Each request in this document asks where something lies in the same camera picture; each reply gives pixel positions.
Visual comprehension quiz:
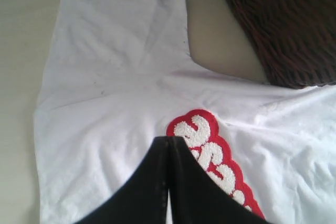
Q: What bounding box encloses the dark red wicker basket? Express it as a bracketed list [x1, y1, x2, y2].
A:
[226, 0, 335, 89]

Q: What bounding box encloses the white t-shirt red lettering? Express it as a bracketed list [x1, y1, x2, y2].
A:
[34, 0, 335, 223]

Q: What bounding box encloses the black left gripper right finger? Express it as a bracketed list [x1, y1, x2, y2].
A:
[168, 137, 267, 224]

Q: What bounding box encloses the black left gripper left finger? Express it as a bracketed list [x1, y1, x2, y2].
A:
[77, 136, 169, 224]

